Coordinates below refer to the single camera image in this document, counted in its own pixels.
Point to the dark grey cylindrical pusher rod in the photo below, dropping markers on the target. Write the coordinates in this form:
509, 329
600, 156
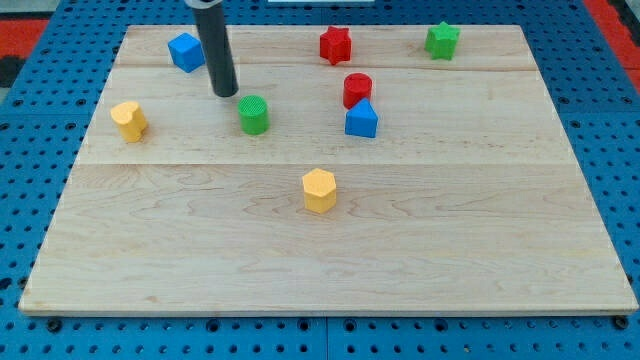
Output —
211, 27

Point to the yellow hexagon block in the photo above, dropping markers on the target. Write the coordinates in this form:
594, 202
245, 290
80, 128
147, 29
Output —
320, 190

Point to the blue triangle block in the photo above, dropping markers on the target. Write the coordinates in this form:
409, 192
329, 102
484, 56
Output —
361, 120

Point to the green cylinder block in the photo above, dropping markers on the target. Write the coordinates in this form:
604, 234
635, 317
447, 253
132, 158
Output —
253, 115

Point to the blue cube block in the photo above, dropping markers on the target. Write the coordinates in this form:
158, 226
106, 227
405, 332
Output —
186, 52

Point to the yellow heart block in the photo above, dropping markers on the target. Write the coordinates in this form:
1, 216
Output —
130, 120

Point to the red star block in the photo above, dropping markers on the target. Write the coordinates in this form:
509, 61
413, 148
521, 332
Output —
335, 45

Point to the red cylinder block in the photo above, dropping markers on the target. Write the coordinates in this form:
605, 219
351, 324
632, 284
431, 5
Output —
356, 86

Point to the wooden board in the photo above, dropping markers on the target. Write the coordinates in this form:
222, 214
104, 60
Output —
389, 185

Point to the green star block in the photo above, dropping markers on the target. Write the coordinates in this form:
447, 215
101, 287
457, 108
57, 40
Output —
441, 41

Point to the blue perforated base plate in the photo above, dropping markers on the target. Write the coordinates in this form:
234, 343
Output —
60, 53

